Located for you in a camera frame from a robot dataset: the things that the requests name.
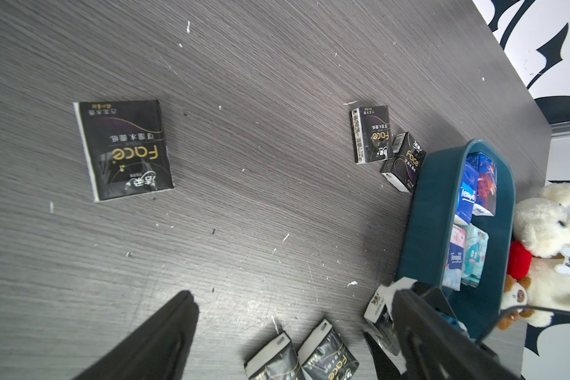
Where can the pink blue Tempo tissue pack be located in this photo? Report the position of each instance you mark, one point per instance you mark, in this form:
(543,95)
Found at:
(452,275)

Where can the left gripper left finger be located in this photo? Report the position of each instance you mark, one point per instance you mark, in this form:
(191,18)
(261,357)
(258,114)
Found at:
(158,349)

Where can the white plush toy dog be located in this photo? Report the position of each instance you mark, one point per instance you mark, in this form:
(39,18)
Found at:
(537,284)

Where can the anime print tissue pack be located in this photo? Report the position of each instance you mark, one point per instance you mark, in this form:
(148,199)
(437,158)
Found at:
(486,194)

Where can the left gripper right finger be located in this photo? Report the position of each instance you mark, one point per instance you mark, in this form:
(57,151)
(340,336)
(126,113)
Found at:
(434,349)

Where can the black Face tissue pack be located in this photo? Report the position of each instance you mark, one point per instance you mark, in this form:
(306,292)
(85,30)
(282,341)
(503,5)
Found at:
(278,360)
(324,355)
(403,169)
(379,314)
(125,148)
(372,135)

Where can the dark blue Tempo tissue pack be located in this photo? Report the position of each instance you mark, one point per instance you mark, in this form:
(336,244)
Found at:
(467,196)

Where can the teal plastic storage box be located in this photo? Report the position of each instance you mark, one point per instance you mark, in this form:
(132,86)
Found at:
(428,234)

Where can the teal cartoon tissue pack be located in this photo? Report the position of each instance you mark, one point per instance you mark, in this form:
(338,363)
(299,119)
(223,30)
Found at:
(476,245)

